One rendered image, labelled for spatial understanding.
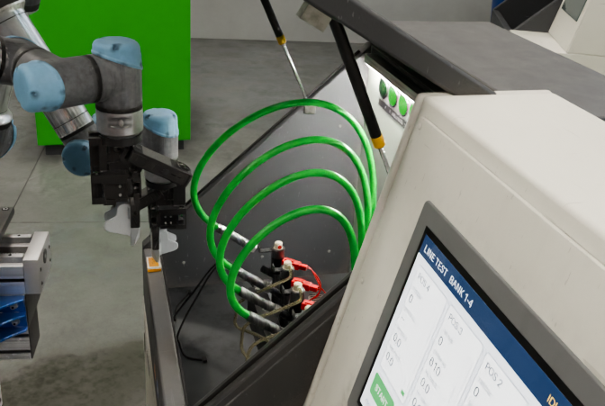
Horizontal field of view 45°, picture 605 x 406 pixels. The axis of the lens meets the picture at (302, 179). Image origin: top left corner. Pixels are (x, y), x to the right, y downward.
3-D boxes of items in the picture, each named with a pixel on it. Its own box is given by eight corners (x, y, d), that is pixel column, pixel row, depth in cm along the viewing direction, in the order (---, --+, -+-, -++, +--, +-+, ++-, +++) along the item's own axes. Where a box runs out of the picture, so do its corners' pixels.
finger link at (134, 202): (128, 220, 129) (126, 174, 125) (139, 219, 129) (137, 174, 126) (130, 232, 125) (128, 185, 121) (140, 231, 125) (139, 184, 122)
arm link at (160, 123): (147, 103, 162) (184, 109, 160) (148, 150, 166) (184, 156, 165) (131, 114, 155) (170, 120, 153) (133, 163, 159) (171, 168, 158)
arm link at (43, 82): (4, 101, 115) (71, 91, 121) (34, 122, 107) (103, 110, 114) (-1, 51, 111) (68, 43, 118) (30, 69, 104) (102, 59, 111)
